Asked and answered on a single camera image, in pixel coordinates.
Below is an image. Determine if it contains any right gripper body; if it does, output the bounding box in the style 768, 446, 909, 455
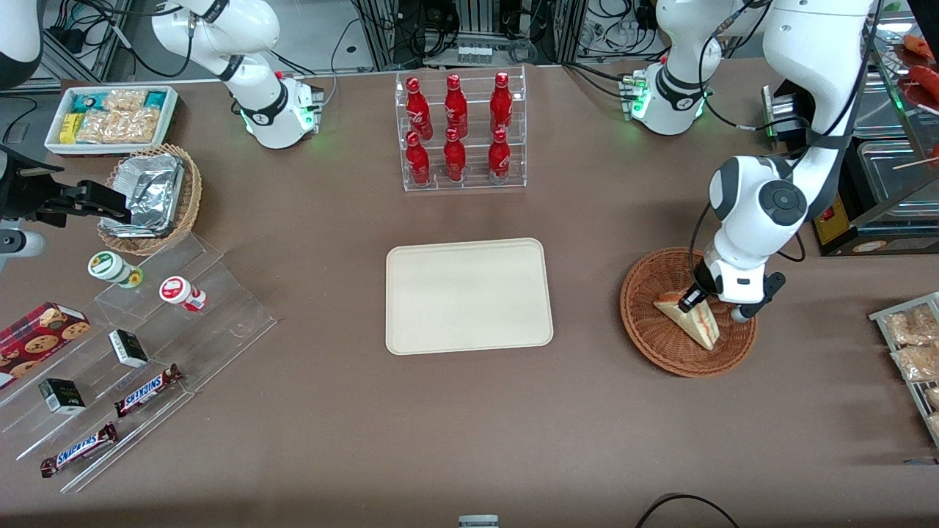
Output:
0, 165, 52, 223

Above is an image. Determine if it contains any triangular sandwich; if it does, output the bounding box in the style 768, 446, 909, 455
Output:
654, 290, 721, 351

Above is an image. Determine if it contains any aluminium foil tray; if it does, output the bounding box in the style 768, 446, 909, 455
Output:
101, 153, 186, 239

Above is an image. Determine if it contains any brown wicker basket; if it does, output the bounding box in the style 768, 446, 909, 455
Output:
620, 247, 758, 378

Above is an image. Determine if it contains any light tan wicker basket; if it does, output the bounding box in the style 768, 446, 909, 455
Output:
97, 143, 203, 257

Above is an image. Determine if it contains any cream plastic tray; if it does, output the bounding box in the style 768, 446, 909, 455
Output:
385, 237, 555, 356

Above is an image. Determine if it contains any green lid yogurt cup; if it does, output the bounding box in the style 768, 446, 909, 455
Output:
88, 251, 145, 289

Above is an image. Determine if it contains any clear bag of fried snacks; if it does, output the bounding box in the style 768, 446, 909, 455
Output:
890, 343, 939, 384
883, 304, 939, 345
77, 109, 160, 144
103, 88, 149, 112

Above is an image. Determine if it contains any white plastic bin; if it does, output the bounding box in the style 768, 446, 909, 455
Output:
44, 84, 180, 157

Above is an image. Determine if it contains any red lid yogurt cup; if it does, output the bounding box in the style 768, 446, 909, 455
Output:
159, 276, 208, 313

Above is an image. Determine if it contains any red tartan cookie box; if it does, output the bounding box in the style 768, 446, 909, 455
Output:
0, 301, 92, 389

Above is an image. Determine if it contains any small black carton box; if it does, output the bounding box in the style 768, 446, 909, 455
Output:
38, 378, 87, 416
109, 329, 150, 368

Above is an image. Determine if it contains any black food warmer machine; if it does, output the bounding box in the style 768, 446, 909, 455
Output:
761, 0, 939, 257

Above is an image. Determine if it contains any clear acrylic stepped stand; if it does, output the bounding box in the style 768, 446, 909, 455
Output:
0, 233, 278, 494

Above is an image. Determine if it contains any Snickers chocolate bar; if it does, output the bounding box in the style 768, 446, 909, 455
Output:
40, 422, 119, 479
114, 364, 184, 419

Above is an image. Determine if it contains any red cola bottle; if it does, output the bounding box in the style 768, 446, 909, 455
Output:
444, 73, 469, 139
488, 128, 511, 183
406, 76, 434, 140
443, 127, 467, 183
490, 71, 514, 136
406, 131, 431, 186

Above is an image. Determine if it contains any clear acrylic bottle rack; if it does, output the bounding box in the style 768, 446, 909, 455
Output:
395, 65, 527, 193

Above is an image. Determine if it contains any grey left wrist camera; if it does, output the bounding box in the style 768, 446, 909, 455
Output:
731, 273, 787, 323

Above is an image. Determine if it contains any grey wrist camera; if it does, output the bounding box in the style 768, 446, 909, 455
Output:
731, 273, 787, 323
0, 229, 46, 259

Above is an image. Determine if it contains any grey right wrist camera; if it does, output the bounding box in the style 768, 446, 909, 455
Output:
0, 229, 46, 259

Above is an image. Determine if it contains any metal wire rack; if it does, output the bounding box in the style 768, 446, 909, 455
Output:
869, 292, 939, 448

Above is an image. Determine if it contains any black table cable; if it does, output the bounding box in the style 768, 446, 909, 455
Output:
635, 493, 742, 528

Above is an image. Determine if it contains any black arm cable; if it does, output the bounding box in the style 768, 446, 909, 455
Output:
688, 0, 881, 283

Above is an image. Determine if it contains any aluminium frame rack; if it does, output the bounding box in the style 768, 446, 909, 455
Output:
351, 0, 589, 70

